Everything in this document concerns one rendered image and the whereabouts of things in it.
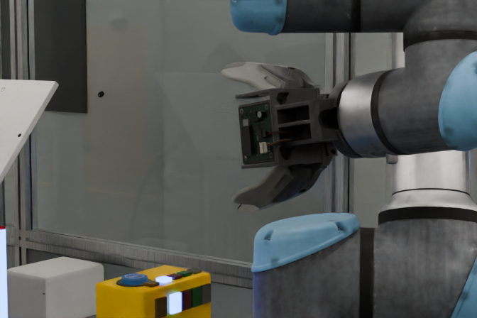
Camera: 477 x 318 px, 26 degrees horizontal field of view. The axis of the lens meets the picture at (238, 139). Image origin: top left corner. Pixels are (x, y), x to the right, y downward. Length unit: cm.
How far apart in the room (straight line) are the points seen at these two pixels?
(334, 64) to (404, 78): 101
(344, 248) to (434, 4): 35
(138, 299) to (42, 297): 61
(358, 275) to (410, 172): 13
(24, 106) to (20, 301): 44
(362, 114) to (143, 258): 137
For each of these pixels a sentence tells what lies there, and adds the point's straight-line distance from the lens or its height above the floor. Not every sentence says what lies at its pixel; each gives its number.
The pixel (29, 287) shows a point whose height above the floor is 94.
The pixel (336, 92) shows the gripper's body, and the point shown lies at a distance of 92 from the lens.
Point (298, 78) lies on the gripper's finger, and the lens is 101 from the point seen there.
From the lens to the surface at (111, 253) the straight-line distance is 227.
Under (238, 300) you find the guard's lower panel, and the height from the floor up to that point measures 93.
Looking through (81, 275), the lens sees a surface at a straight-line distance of 217.
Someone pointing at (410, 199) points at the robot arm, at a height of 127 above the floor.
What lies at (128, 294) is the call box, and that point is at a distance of 155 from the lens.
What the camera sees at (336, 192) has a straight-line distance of 188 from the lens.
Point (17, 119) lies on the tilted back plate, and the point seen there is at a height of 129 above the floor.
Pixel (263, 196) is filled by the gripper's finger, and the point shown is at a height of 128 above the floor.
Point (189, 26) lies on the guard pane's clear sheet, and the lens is 208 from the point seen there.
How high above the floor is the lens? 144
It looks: 5 degrees down
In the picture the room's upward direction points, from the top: straight up
